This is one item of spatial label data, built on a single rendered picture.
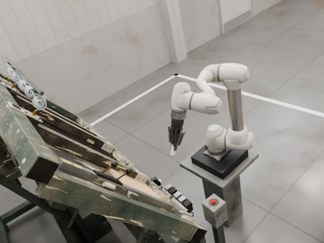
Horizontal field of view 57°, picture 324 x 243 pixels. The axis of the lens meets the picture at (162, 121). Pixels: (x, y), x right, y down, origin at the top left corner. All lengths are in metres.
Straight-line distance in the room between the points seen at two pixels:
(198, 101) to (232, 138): 0.85
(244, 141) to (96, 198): 1.37
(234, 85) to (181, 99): 0.59
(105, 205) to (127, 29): 4.83
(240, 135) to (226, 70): 0.56
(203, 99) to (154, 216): 0.70
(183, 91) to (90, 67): 4.13
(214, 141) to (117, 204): 1.22
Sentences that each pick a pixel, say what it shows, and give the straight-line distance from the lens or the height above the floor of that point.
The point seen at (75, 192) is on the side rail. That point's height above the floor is 1.69.
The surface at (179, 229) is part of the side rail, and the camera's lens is 1.94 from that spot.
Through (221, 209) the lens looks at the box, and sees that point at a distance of 2.14.
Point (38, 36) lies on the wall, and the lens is 5.27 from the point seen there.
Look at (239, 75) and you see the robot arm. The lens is 2.12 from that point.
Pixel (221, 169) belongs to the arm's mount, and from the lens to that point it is 2.52.
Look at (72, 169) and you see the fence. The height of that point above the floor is 1.62.
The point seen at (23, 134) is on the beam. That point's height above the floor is 1.93.
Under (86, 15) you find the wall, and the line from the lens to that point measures 5.58.
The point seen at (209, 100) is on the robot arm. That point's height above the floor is 1.73.
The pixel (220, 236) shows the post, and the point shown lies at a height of 0.59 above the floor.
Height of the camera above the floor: 2.55
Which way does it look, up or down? 33 degrees down
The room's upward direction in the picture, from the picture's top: 14 degrees counter-clockwise
